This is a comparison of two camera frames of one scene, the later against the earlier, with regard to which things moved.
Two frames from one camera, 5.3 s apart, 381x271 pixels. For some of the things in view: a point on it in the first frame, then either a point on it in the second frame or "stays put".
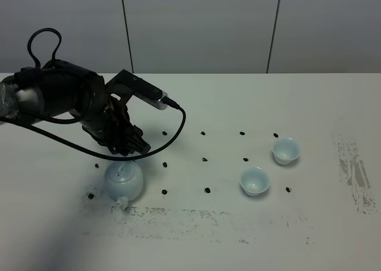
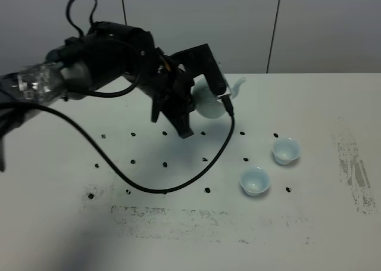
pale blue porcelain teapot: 124,183 to 207,103
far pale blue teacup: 286,150 stays put
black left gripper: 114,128 to 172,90
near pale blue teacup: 255,180 stays put
